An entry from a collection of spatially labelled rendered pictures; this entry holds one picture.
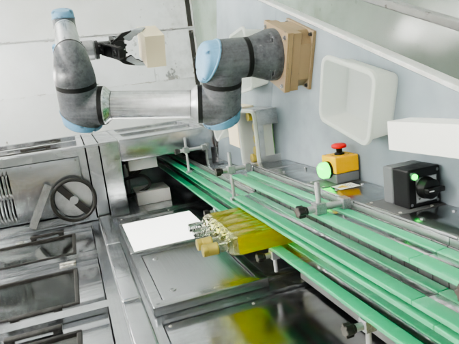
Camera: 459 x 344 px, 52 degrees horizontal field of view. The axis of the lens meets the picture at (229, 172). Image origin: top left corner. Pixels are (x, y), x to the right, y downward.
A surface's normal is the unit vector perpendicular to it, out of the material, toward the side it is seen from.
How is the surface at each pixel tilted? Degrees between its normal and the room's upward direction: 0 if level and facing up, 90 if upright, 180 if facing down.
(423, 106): 0
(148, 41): 90
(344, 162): 90
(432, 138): 0
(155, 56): 90
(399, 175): 0
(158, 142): 90
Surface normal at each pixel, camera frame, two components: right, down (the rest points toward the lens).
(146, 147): 0.32, 0.14
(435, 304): -0.12, -0.97
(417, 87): -0.94, 0.18
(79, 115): 0.07, 0.55
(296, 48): 0.35, 0.47
